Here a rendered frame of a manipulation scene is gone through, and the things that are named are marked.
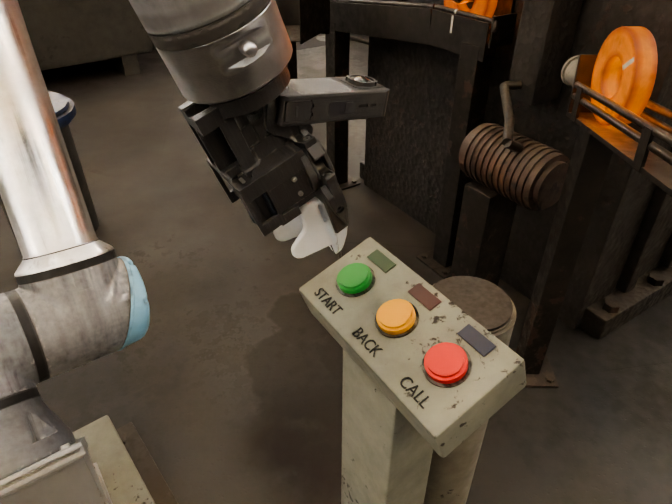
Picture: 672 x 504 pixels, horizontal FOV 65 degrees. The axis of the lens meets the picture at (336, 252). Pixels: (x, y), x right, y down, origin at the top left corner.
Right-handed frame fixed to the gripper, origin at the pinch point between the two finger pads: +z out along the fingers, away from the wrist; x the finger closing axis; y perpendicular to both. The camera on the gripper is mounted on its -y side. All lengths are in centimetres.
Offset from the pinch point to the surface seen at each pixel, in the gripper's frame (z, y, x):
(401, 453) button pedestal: 21.2, 7.3, 12.3
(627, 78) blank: 15, -55, -6
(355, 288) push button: 6.4, 0.9, 1.5
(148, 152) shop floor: 69, 3, -184
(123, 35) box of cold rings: 55, -28, -297
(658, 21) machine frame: 20, -80, -17
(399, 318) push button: 6.1, 0.2, 8.3
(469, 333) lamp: 7.1, -3.7, 14.0
